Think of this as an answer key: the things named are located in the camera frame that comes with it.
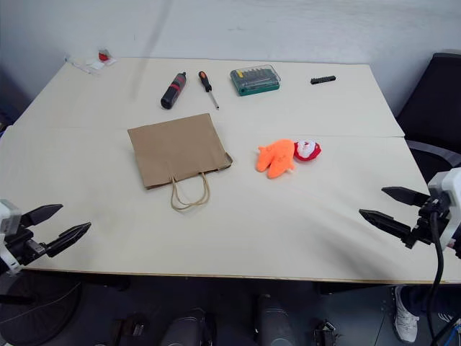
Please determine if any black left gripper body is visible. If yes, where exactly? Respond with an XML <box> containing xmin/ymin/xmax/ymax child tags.
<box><xmin>2</xmin><ymin>224</ymin><xmax>50</xmax><ymax>268</ymax></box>

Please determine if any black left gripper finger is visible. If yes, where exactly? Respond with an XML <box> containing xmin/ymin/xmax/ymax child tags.
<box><xmin>44</xmin><ymin>221</ymin><xmax>92</xmax><ymax>258</ymax></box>
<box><xmin>21</xmin><ymin>203</ymin><xmax>64</xmax><ymax>229</ymax></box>

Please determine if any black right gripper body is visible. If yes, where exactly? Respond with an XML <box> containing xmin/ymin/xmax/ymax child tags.
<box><xmin>410</xmin><ymin>195</ymin><xmax>452</xmax><ymax>247</ymax></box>

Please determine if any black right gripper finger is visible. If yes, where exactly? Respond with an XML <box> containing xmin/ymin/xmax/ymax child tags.
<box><xmin>381</xmin><ymin>185</ymin><xmax>431</xmax><ymax>208</ymax></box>
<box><xmin>358</xmin><ymin>208</ymin><xmax>416</xmax><ymax>250</ymax></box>

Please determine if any round black stand base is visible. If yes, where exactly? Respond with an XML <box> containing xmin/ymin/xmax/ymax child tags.
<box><xmin>0</xmin><ymin>279</ymin><xmax>84</xmax><ymax>346</ymax></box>

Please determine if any dark trouser leg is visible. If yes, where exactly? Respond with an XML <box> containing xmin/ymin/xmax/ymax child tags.
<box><xmin>399</xmin><ymin>285</ymin><xmax>461</xmax><ymax>316</ymax></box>

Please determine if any black office chair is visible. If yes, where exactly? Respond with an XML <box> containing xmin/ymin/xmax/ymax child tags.
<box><xmin>394</xmin><ymin>52</ymin><xmax>461</xmax><ymax>189</ymax></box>

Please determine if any white sneaker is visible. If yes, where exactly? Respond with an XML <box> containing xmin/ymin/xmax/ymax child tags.
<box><xmin>392</xmin><ymin>286</ymin><xmax>421</xmax><ymax>344</ymax></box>

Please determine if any red white plush toy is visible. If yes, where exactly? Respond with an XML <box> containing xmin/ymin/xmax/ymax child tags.
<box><xmin>293</xmin><ymin>139</ymin><xmax>323</xmax><ymax>162</ymax></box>

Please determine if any orange plush toy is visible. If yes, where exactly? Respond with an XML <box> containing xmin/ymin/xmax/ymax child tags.
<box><xmin>256</xmin><ymin>138</ymin><xmax>297</xmax><ymax>179</ymax></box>

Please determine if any black bit holder strip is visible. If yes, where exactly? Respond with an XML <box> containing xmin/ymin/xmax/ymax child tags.
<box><xmin>310</xmin><ymin>74</ymin><xmax>337</xmax><ymax>86</ymax></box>

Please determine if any dark rounded grey shape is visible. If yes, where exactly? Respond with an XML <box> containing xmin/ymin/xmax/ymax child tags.
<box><xmin>254</xmin><ymin>293</ymin><xmax>300</xmax><ymax>346</ymax></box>
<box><xmin>160</xmin><ymin>309</ymin><xmax>218</xmax><ymax>346</ymax></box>

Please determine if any clear plastic wrapper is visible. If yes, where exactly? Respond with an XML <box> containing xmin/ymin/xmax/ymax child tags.
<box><xmin>64</xmin><ymin>53</ymin><xmax>102</xmax><ymax>77</ymax></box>

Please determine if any clear packet with red item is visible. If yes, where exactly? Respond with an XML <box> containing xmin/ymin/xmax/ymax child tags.
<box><xmin>94</xmin><ymin>47</ymin><xmax>118</xmax><ymax>70</ymax></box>

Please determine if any black red electric screwdriver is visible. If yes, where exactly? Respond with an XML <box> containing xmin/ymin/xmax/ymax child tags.
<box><xmin>160</xmin><ymin>71</ymin><xmax>188</xmax><ymax>110</ymax></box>

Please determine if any green screwdriver bit box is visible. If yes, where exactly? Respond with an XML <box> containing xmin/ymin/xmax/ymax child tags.
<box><xmin>230</xmin><ymin>63</ymin><xmax>282</xmax><ymax>97</ymax></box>

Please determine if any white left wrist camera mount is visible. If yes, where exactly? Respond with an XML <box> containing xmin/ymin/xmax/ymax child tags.
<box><xmin>0</xmin><ymin>199</ymin><xmax>23</xmax><ymax>277</ymax></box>

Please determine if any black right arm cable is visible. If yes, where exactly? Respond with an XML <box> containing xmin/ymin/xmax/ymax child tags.
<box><xmin>426</xmin><ymin>210</ymin><xmax>446</xmax><ymax>342</ymax></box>

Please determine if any black table frame bar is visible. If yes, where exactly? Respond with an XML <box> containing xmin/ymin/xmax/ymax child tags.
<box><xmin>81</xmin><ymin>273</ymin><xmax>131</xmax><ymax>292</ymax></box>
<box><xmin>316</xmin><ymin>282</ymin><xmax>398</xmax><ymax>296</ymax></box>

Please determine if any blue cable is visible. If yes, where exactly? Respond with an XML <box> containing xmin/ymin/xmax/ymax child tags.
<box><xmin>436</xmin><ymin>324</ymin><xmax>461</xmax><ymax>346</ymax></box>

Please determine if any brown paper bag with handles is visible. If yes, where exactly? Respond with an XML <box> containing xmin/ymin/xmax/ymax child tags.
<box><xmin>127</xmin><ymin>112</ymin><xmax>234</xmax><ymax>213</ymax></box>

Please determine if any orange black handle screwdriver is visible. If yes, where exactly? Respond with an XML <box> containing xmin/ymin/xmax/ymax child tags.
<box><xmin>197</xmin><ymin>70</ymin><xmax>220</xmax><ymax>110</ymax></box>

